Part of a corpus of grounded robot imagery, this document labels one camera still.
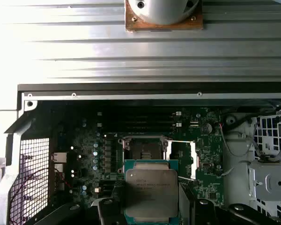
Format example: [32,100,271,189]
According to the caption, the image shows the silver green CPU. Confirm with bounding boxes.
[123,159,179,223]

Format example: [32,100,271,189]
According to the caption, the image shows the thick black cable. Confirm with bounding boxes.
[222,100,281,132]

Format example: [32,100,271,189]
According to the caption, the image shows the RAM slot black clips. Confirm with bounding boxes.
[100,116,176,122]

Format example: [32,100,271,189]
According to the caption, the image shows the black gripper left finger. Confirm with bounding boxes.
[34,182,125,225]

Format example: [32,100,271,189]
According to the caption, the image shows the RAM slot white clips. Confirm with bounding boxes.
[97,121,182,128]
[97,111,182,117]

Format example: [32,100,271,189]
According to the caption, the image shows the CPU socket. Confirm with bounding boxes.
[121,135,170,165]

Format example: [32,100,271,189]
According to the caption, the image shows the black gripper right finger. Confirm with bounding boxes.
[178,182,281,225]

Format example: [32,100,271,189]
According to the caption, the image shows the black PC case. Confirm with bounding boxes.
[0,83,281,225]

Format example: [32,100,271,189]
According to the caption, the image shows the round coin cell battery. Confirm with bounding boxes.
[200,122,213,135]

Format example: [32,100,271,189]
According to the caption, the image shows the silver metal disk bay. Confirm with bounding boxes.
[247,159,281,202]

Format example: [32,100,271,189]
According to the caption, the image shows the grey braided wire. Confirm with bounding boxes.
[221,161,249,177]
[219,123,258,158]

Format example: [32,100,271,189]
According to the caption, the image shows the green motherboard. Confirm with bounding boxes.
[50,106,225,211]

